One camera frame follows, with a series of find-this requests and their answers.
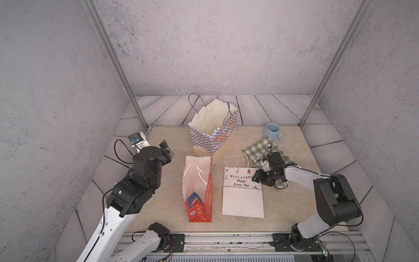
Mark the white happy every day bag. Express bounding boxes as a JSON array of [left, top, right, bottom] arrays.
[[222, 153, 265, 218]]

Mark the red and white paper bag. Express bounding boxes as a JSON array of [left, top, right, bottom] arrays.
[[182, 156, 213, 223]]

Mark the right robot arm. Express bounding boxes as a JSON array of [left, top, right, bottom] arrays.
[[252, 164, 363, 251]]

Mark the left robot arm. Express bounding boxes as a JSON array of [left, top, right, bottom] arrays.
[[78, 138, 174, 262]]

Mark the blue checkered paper bag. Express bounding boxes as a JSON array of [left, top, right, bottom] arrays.
[[188, 95, 239, 162]]

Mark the green checkered cloth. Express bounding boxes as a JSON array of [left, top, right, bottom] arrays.
[[243, 138, 295, 191]]

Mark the light blue mug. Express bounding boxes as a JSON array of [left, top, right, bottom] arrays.
[[263, 122, 283, 141]]

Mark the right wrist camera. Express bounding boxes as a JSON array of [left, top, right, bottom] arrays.
[[260, 152, 285, 172]]

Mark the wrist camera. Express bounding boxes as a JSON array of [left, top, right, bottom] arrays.
[[260, 152, 285, 172], [129, 132, 150, 153]]

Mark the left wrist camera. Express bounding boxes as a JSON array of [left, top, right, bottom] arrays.
[[129, 132, 150, 153]]

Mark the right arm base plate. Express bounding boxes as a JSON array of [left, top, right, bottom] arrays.
[[270, 233, 322, 253]]

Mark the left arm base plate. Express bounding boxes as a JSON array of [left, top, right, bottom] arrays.
[[164, 233, 185, 253]]

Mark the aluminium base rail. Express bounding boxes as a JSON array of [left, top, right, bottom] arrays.
[[111, 231, 377, 262]]

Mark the left metal frame post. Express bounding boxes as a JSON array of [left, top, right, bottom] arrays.
[[82, 0, 148, 130]]

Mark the metal frame post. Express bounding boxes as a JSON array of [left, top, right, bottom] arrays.
[[82, 0, 148, 130], [299, 0, 373, 128]]

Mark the right metal frame post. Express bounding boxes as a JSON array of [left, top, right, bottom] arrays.
[[299, 0, 373, 128]]

